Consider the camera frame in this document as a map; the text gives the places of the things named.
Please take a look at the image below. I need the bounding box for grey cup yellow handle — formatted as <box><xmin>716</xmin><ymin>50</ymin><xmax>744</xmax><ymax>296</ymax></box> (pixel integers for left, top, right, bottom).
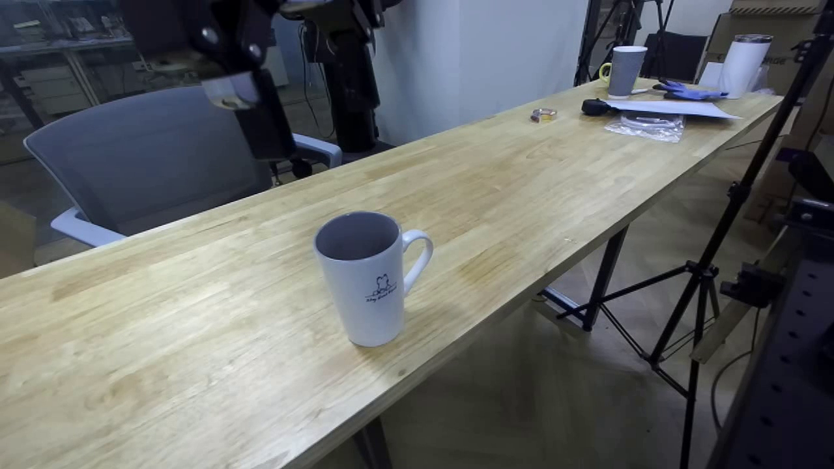
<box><xmin>597</xmin><ymin>45</ymin><xmax>651</xmax><ymax>100</ymax></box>

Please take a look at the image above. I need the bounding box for background office desk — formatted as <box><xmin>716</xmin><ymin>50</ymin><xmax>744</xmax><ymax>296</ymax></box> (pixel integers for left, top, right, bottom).
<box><xmin>0</xmin><ymin>28</ymin><xmax>142</xmax><ymax>133</ymax></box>

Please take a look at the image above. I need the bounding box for black perforated breadboard table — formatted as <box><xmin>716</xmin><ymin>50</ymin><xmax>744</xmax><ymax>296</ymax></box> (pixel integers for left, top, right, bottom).
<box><xmin>706</xmin><ymin>146</ymin><xmax>834</xmax><ymax>469</ymax></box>

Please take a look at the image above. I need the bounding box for white ceramic mug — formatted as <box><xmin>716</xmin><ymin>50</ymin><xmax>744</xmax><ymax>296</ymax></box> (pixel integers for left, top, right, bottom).
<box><xmin>314</xmin><ymin>208</ymin><xmax>436</xmax><ymax>348</ymax></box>

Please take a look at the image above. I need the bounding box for black chair back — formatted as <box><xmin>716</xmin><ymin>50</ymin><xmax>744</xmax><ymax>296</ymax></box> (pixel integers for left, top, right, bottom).
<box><xmin>638</xmin><ymin>28</ymin><xmax>710</xmax><ymax>86</ymax></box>

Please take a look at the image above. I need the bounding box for tan cardboard box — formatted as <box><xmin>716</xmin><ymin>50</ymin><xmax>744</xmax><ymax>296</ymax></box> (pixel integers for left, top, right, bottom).
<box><xmin>705</xmin><ymin>0</ymin><xmax>834</xmax><ymax>152</ymax></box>

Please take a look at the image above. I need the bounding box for clear plastic bag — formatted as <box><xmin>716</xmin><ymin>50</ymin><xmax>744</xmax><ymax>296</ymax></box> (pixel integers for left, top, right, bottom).
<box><xmin>606</xmin><ymin>111</ymin><xmax>688</xmax><ymax>144</ymax></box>

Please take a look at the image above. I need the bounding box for black table leg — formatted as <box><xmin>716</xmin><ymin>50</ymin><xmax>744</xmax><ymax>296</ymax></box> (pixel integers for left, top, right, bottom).
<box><xmin>578</xmin><ymin>222</ymin><xmax>632</xmax><ymax>334</ymax></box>
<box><xmin>350</xmin><ymin>413</ymin><xmax>396</xmax><ymax>469</ymax></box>

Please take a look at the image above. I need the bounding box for black background stand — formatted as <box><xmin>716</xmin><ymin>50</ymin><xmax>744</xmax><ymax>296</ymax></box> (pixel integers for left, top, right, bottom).
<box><xmin>573</xmin><ymin>0</ymin><xmax>684</xmax><ymax>89</ymax></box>

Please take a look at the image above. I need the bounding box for black clamp with tan strip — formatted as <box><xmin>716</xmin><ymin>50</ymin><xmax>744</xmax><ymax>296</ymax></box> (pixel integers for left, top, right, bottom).
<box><xmin>690</xmin><ymin>257</ymin><xmax>788</xmax><ymax>365</ymax></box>

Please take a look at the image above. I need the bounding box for small black object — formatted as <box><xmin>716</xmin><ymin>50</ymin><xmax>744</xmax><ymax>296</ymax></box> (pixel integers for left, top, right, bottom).
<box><xmin>578</xmin><ymin>97</ymin><xmax>615</xmax><ymax>120</ymax></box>

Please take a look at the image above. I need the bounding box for grey mesh office chair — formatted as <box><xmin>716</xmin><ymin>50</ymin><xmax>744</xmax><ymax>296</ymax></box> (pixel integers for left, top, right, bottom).
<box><xmin>22</xmin><ymin>73</ymin><xmax>348</xmax><ymax>249</ymax></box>

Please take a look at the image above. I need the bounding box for thin black floor cable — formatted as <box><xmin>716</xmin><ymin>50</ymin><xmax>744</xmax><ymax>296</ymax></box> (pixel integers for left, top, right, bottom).
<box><xmin>706</xmin><ymin>301</ymin><xmax>769</xmax><ymax>437</ymax></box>

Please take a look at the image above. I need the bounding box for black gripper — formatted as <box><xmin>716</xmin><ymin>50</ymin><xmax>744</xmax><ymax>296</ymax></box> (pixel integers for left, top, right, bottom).
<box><xmin>177</xmin><ymin>0</ymin><xmax>298</xmax><ymax>163</ymax></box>

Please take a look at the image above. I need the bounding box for white paper sheet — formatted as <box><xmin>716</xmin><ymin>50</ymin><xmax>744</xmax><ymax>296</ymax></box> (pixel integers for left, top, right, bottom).
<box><xmin>602</xmin><ymin>90</ymin><xmax>741</xmax><ymax>122</ymax></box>

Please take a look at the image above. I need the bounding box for blue cloth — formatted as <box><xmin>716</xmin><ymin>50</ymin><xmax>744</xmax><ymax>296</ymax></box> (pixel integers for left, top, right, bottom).
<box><xmin>654</xmin><ymin>75</ymin><xmax>731</xmax><ymax>103</ymax></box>

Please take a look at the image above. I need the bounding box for black camera tripod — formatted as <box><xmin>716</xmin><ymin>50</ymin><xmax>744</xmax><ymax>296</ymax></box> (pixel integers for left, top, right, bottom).
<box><xmin>539</xmin><ymin>0</ymin><xmax>834</xmax><ymax>469</ymax></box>

